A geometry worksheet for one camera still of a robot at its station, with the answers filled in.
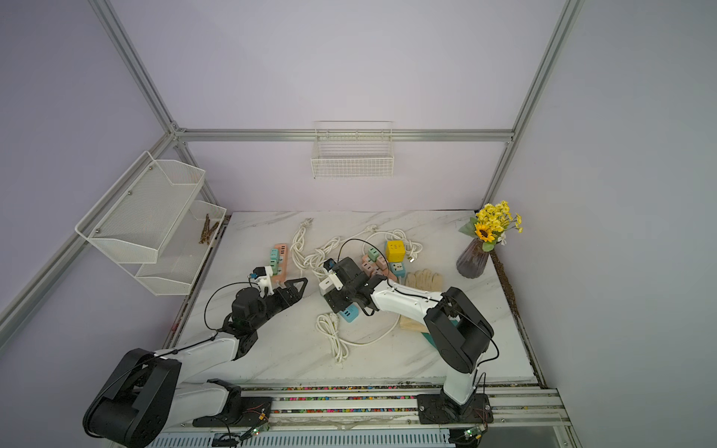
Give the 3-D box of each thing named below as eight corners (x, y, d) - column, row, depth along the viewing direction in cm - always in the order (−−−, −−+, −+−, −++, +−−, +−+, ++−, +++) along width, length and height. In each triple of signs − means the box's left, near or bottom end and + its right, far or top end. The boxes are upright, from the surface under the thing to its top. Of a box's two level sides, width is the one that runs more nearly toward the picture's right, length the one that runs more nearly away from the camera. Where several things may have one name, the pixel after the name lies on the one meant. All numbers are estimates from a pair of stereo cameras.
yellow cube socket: (387, 267, 103) (388, 255, 98) (386, 252, 108) (387, 240, 102) (404, 267, 103) (406, 255, 98) (402, 252, 108) (404, 240, 102)
